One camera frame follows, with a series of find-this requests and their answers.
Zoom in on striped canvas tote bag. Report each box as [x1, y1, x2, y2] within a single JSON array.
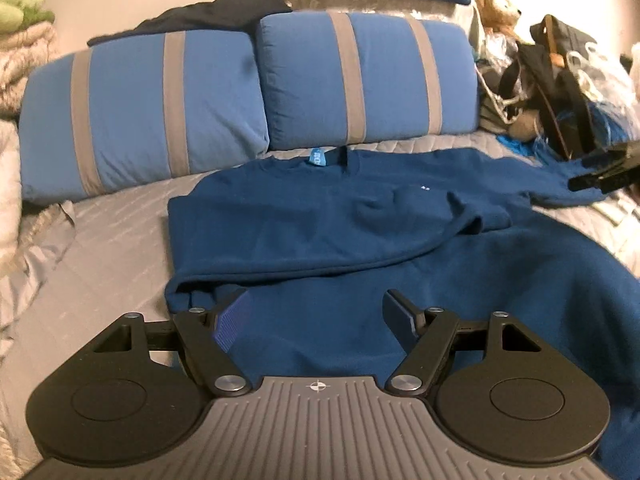
[[477, 64, 527, 132]]

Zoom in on brown teddy bear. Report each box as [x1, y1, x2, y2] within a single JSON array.
[[473, 0, 524, 37]]

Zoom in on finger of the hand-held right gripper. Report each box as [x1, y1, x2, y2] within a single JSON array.
[[567, 166, 622, 192]]

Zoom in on black garment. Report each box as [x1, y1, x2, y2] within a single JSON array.
[[87, 0, 294, 49]]

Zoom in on black bag with strap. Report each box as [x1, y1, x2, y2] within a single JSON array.
[[530, 14, 599, 162]]

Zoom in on white comforter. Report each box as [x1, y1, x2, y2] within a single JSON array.
[[0, 120, 51, 358]]

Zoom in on blue sweatshirt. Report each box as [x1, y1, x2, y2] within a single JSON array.
[[165, 147, 640, 480]]

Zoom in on blue grey-striped pillow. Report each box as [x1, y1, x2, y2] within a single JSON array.
[[255, 10, 482, 152], [17, 30, 272, 207]]

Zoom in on grey bed sheet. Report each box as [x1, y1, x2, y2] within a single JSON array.
[[19, 199, 77, 273]]

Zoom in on clear plastic bag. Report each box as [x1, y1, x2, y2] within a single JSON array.
[[481, 34, 522, 69]]

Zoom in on white plastic bag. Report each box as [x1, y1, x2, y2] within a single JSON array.
[[566, 42, 640, 122]]

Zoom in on patterned pink quilt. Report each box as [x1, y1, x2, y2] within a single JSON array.
[[0, 22, 57, 122]]

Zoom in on brown strap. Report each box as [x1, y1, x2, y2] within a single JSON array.
[[544, 15, 567, 57]]

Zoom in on black crumpled cloth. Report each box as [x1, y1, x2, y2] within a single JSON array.
[[516, 42, 557, 107]]

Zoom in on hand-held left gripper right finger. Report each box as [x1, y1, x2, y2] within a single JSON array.
[[382, 287, 544, 394]]

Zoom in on light blue cloth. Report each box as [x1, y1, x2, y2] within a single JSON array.
[[496, 132, 532, 154]]

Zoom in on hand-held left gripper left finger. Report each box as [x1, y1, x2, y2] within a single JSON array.
[[92, 287, 254, 399]]

